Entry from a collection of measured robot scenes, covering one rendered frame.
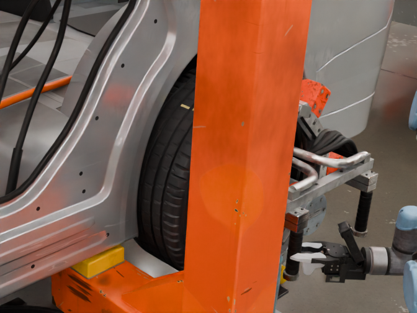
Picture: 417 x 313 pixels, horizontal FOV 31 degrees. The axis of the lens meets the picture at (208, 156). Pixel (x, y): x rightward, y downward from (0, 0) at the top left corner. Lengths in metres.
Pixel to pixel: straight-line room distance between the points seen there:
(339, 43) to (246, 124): 1.24
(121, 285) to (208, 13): 0.89
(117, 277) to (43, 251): 0.27
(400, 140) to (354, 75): 2.24
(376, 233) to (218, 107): 2.43
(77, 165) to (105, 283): 0.36
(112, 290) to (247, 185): 0.67
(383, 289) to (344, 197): 0.86
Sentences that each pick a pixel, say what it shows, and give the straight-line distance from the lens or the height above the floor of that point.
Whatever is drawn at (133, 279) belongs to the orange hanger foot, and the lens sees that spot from 2.11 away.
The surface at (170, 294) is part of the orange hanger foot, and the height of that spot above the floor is 0.79.
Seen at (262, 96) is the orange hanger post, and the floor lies 1.37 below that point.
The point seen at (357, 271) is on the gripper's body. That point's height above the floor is 0.79.
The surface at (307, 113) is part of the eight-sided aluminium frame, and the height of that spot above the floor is 1.09.
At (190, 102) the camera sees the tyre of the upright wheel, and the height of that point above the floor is 1.13.
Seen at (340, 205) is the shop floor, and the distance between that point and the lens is 4.07.
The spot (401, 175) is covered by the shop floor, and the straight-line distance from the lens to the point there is 4.53.
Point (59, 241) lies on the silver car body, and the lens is 1.97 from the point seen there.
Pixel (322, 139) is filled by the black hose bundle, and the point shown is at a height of 1.03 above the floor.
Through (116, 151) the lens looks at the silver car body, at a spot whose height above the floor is 1.04.
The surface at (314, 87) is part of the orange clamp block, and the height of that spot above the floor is 1.15.
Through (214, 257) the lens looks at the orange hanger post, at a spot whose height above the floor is 0.98.
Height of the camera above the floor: 1.88
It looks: 25 degrees down
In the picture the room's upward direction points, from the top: 4 degrees clockwise
